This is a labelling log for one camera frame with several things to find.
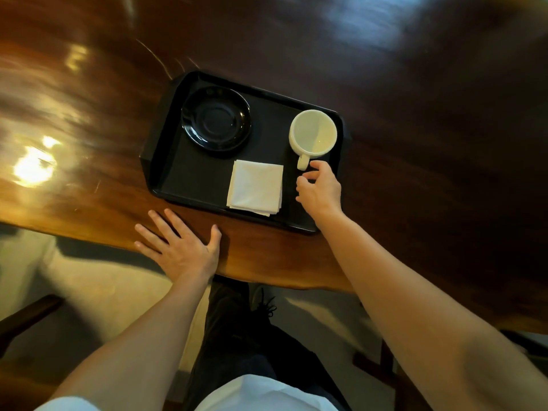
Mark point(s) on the person's left hand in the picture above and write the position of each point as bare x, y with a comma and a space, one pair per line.
184, 254

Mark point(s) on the person's right hand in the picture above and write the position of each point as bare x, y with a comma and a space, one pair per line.
322, 196

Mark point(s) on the person's right thumb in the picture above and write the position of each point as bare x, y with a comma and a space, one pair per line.
303, 184

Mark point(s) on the person's left thumb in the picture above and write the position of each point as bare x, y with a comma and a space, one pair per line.
215, 240

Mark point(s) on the person's left middle finger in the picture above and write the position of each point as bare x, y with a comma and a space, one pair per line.
160, 226

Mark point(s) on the person's left little finger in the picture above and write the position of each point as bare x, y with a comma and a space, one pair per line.
145, 249

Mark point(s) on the person's left forearm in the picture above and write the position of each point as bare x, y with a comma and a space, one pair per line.
137, 350

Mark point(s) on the person's right forearm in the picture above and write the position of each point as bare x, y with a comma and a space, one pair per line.
411, 321

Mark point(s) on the white folded paper napkin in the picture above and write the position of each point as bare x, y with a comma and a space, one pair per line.
256, 187

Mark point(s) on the white ceramic cup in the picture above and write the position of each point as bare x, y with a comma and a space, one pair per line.
313, 133

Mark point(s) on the black plastic serving tray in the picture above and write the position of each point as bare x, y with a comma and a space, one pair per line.
205, 175

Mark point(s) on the person's black laced shoe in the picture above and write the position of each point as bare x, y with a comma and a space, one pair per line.
262, 301

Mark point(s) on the person's black trousers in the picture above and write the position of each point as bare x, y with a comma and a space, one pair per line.
239, 338

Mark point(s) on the black round saucer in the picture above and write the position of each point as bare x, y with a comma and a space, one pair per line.
216, 119

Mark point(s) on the dark wooden chair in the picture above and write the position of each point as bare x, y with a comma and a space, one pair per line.
25, 316

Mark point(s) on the person's white shirt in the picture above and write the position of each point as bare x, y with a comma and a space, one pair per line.
261, 395

